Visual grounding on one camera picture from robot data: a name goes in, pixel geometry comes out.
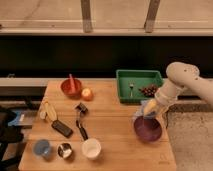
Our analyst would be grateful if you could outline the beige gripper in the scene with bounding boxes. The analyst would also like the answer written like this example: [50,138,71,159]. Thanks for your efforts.
[144,97,171,117]

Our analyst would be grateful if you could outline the purple bowl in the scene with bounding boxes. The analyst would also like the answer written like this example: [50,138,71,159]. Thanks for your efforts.
[134,116,162,142]

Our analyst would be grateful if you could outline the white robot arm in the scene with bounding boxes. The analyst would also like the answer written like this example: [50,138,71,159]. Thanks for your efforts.
[143,62,213,118]

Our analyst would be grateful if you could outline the red bowl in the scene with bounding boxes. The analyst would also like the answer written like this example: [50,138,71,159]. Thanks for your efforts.
[61,79,82,98]

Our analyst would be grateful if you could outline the bunch of red grapes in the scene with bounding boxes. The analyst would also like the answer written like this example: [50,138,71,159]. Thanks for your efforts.
[139,84,158,97]

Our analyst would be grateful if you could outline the clear plastic bag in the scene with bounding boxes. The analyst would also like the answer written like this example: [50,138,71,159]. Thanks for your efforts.
[132,104,144,122]

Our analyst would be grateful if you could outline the green plastic tray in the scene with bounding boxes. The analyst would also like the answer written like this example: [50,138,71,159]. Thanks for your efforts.
[116,69,163,104]

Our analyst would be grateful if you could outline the black dish brush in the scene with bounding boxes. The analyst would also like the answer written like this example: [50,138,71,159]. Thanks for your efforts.
[75,103,88,140]

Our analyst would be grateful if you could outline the white cup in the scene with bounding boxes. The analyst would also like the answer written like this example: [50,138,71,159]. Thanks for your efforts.
[82,138,102,160]

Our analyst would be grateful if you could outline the red spoon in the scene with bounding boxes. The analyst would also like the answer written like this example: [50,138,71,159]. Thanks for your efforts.
[69,74,76,93]

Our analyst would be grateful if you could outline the black rectangular block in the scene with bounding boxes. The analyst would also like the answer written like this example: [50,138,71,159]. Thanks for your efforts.
[51,120,73,138]

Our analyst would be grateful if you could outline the small metal cup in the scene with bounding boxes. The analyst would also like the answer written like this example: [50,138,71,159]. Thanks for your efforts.
[57,143,73,159]

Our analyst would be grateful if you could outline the peeled banana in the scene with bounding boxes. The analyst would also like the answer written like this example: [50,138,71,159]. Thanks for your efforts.
[39,100,58,121]

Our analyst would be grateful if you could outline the blue plastic cup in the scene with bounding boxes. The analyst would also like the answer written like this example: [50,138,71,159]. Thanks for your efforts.
[33,139,51,158]

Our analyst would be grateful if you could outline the black chair with blue item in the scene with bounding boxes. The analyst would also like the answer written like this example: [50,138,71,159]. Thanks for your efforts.
[0,106,24,171]

